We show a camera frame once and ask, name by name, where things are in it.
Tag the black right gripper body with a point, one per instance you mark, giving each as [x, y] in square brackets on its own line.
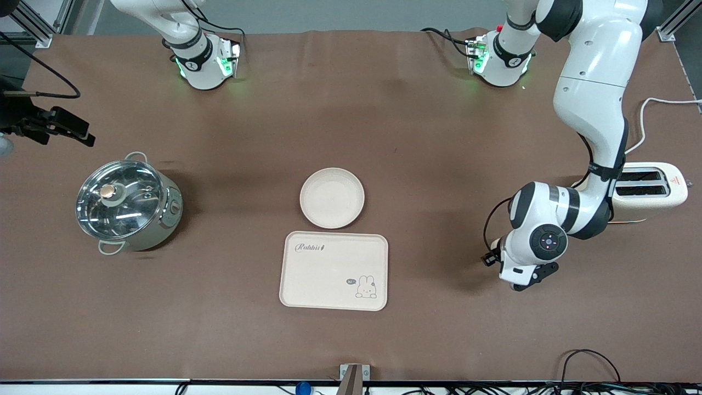
[16, 117]

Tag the beige round plate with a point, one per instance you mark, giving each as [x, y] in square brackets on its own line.
[332, 197]

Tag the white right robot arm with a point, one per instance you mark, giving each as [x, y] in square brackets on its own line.
[192, 60]

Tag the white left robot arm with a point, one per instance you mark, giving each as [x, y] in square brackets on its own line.
[592, 88]

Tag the glass pot lid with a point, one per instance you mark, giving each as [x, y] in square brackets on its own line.
[120, 200]

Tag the steel electric cooking pot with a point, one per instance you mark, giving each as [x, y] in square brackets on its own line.
[159, 230]

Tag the beige rabbit print tray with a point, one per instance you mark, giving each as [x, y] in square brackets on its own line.
[329, 274]

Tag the brown table cover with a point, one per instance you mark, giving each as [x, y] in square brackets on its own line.
[384, 109]

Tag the cream two-slot toaster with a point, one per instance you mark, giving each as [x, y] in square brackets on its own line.
[675, 195]

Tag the blue round knob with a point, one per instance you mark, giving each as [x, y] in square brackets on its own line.
[303, 388]

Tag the aluminium frame profile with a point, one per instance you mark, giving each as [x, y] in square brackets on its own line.
[677, 19]
[41, 24]

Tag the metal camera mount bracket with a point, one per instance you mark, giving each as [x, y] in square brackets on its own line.
[354, 378]

